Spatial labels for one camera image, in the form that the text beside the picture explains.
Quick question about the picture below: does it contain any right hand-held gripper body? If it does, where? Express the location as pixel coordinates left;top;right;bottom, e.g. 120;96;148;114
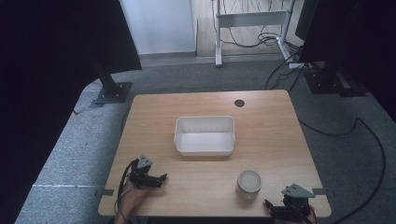
280;183;317;220

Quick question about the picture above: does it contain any dark monitor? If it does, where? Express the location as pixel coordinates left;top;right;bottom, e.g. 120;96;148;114
294;0;319;42

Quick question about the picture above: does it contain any black curtain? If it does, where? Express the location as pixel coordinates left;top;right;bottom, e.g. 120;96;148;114
299;0;396;123
0;0;143;224

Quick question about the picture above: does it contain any black metal stand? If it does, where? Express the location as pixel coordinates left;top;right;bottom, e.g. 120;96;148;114
92;61;134;105
303;61;369;98

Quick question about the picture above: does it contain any white power strip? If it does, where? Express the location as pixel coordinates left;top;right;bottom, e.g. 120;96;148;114
288;62;313;70

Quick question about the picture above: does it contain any long black floor cable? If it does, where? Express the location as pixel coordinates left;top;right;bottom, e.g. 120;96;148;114
298;117;388;224

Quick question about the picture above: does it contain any white desk frame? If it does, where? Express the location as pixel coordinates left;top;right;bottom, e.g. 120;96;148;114
212;0;297;68

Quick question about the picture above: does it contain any tangle of black cables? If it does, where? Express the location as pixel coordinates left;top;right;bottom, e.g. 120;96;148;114
218;0;303;50

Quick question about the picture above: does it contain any white plastic bin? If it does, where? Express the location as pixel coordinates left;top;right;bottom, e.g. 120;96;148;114
173;115;236;158

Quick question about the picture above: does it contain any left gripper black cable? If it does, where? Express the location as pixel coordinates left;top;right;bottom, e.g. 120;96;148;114
114;159;140;224

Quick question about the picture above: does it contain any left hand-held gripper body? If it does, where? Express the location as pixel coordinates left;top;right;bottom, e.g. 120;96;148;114
128;154;157;189

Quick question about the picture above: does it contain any person's left hand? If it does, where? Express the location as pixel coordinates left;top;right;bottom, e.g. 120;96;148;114
119;181;151;219

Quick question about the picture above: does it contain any person's right hand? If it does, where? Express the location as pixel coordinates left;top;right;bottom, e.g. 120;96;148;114
274;206;318;224

